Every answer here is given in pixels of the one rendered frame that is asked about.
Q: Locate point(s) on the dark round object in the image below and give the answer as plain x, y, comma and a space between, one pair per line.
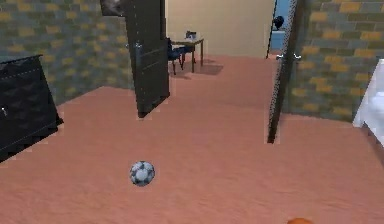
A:
278, 22

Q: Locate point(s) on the black chest of drawers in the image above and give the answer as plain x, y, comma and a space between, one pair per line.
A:
23, 100

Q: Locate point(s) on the small dark table object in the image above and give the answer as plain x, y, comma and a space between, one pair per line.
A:
191, 34

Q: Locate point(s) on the white bed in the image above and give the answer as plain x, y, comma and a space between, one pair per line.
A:
371, 103

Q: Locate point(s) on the brown wooden table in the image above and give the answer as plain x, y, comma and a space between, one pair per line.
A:
193, 42

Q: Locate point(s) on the dark framed wall picture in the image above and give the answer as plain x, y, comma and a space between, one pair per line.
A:
111, 7

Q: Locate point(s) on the dark blue chair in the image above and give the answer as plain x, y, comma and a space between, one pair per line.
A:
175, 53

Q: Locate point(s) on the black and white soccer ball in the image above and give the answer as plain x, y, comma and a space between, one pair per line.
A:
142, 173

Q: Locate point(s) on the dark speckled room door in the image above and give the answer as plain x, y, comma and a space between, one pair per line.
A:
283, 73

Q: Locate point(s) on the black room door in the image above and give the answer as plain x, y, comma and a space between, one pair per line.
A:
148, 56

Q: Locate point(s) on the orange basketball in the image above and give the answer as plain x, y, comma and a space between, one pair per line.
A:
299, 221

